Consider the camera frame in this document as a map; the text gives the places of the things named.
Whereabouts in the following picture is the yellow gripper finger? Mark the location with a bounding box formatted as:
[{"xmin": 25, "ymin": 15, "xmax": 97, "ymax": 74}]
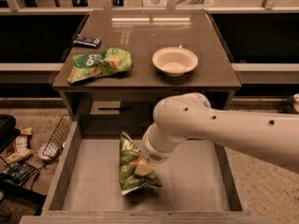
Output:
[{"xmin": 135, "ymin": 158, "xmax": 155, "ymax": 176}]

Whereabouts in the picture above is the green jalapeno chip bag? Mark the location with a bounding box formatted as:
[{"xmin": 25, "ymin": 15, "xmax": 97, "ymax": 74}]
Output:
[{"xmin": 119, "ymin": 133, "xmax": 163, "ymax": 195}]

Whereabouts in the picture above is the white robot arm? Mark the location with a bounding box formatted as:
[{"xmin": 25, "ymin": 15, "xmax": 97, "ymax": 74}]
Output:
[{"xmin": 141, "ymin": 92, "xmax": 299, "ymax": 173}]

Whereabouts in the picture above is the open grey top drawer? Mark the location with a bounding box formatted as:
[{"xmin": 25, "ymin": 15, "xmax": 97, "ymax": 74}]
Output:
[{"xmin": 20, "ymin": 122, "xmax": 272, "ymax": 224}]

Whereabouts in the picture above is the grey cabinet with counter top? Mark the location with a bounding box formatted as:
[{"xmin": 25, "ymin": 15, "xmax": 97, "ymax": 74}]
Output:
[{"xmin": 53, "ymin": 9, "xmax": 240, "ymax": 137}]

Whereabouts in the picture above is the light green chip bag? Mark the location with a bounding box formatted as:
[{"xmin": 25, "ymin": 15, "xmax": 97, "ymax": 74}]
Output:
[{"xmin": 67, "ymin": 48, "xmax": 133, "ymax": 84}]

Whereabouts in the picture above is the yellow snack bag on floor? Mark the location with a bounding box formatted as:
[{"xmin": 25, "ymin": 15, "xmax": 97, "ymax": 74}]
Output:
[{"xmin": 5, "ymin": 127, "xmax": 33, "ymax": 164}]

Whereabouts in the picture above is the dark blue snack bag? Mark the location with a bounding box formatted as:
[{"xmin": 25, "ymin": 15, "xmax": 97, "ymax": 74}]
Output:
[{"xmin": 0, "ymin": 162, "xmax": 37, "ymax": 186}]

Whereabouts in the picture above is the white round disc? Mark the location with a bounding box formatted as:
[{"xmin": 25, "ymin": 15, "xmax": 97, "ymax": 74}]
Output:
[{"xmin": 38, "ymin": 143, "xmax": 59, "ymax": 161}]

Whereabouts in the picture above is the white paper bowl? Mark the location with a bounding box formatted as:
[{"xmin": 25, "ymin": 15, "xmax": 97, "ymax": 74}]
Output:
[{"xmin": 152, "ymin": 47, "xmax": 198, "ymax": 77}]

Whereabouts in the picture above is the blue snack bar wrapper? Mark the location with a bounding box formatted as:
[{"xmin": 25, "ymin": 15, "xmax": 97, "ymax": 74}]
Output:
[{"xmin": 73, "ymin": 36, "xmax": 102, "ymax": 49}]

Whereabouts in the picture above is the black crate on floor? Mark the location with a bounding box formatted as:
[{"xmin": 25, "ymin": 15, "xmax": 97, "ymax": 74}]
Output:
[{"xmin": 0, "ymin": 114, "xmax": 21, "ymax": 153}]

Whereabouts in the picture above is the black basket at right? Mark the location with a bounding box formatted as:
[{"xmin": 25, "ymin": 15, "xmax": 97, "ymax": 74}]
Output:
[{"xmin": 278, "ymin": 93, "xmax": 299, "ymax": 114}]

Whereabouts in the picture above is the black drawer handle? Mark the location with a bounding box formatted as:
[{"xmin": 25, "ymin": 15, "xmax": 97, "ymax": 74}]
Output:
[{"xmin": 98, "ymin": 106, "xmax": 134, "ymax": 112}]

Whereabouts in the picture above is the black wire basket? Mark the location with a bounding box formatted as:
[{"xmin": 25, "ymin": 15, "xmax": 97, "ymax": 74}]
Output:
[{"xmin": 46, "ymin": 115, "xmax": 72, "ymax": 158}]

